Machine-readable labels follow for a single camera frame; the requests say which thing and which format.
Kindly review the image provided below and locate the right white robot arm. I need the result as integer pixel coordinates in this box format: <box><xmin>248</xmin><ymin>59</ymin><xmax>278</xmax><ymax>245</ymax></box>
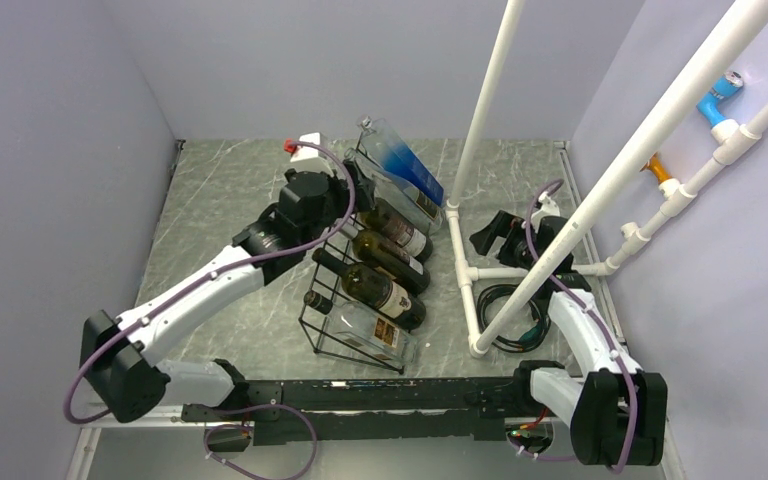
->
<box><xmin>509</xmin><ymin>255</ymin><xmax>668</xmax><ymax>471</ymax></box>

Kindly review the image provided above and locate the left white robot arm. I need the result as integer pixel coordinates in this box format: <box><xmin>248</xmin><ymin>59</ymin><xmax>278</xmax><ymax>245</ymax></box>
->
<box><xmin>80</xmin><ymin>161</ymin><xmax>375</xmax><ymax>423</ymax></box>

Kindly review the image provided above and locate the clear glass bottle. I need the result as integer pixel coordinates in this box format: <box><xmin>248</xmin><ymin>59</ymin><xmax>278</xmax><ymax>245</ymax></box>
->
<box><xmin>343</xmin><ymin>148</ymin><xmax>443</xmax><ymax>234</ymax></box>

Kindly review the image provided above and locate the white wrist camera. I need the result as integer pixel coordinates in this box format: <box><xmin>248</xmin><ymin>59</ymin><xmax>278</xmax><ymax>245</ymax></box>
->
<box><xmin>532</xmin><ymin>192</ymin><xmax>561</xmax><ymax>219</ymax></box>
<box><xmin>284</xmin><ymin>132</ymin><xmax>338</xmax><ymax>175</ymax></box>

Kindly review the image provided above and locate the blue square glass bottle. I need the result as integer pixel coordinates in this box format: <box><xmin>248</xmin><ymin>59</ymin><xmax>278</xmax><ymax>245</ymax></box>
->
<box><xmin>358</xmin><ymin>116</ymin><xmax>444</xmax><ymax>207</ymax></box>

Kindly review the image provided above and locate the aluminium frame rail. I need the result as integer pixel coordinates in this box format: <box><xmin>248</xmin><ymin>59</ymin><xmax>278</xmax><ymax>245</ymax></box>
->
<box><xmin>65</xmin><ymin>410</ymin><xmax>190</xmax><ymax>480</ymax></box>

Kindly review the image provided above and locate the dark labelled wine bottle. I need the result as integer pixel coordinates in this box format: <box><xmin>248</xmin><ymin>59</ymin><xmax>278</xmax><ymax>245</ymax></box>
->
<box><xmin>340</xmin><ymin>225</ymin><xmax>431</xmax><ymax>295</ymax></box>

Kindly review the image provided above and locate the white PVC pipe frame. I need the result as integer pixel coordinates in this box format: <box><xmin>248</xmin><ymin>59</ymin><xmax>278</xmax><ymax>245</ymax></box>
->
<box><xmin>469</xmin><ymin>0</ymin><xmax>768</xmax><ymax>358</ymax></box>

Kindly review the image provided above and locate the clear square liquor bottle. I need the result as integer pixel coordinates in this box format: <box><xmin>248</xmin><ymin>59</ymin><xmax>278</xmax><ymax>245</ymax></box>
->
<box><xmin>303</xmin><ymin>290</ymin><xmax>418</xmax><ymax>368</ymax></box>

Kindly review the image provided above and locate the dark green wine bottle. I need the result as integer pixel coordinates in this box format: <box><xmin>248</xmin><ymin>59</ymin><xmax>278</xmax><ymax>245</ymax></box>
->
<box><xmin>312</xmin><ymin>248</ymin><xmax>427</xmax><ymax>330</ymax></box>

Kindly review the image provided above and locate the orange pipe fitting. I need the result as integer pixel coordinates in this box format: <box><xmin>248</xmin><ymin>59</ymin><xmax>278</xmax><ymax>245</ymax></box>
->
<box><xmin>641</xmin><ymin>152</ymin><xmax>673</xmax><ymax>184</ymax></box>

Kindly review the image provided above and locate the black wire wine rack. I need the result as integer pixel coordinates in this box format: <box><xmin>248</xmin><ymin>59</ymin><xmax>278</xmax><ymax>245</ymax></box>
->
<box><xmin>299</xmin><ymin>142</ymin><xmax>440</xmax><ymax>376</ymax></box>

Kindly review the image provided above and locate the black coiled cable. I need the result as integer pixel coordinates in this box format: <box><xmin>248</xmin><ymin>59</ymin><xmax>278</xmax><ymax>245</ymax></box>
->
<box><xmin>475</xmin><ymin>284</ymin><xmax>553</xmax><ymax>354</ymax></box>

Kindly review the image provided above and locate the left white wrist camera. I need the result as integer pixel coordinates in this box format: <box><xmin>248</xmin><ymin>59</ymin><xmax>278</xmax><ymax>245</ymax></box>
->
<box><xmin>284</xmin><ymin>132</ymin><xmax>338</xmax><ymax>175</ymax></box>

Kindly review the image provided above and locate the blue pipe fitting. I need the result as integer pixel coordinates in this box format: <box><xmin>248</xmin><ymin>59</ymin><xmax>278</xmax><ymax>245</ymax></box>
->
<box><xmin>696</xmin><ymin>70</ymin><xmax>744</xmax><ymax>128</ymax></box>

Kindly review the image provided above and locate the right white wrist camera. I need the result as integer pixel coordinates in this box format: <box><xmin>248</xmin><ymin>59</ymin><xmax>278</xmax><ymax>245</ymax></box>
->
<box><xmin>532</xmin><ymin>192</ymin><xmax>561</xmax><ymax>219</ymax></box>

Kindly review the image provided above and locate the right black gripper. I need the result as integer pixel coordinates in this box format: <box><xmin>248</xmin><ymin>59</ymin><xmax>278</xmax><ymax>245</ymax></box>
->
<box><xmin>470</xmin><ymin>210</ymin><xmax>544</xmax><ymax>272</ymax></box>

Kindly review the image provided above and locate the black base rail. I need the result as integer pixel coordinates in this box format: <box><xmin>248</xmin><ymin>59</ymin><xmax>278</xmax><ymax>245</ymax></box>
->
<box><xmin>181</xmin><ymin>377</ymin><xmax>543</xmax><ymax>446</ymax></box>

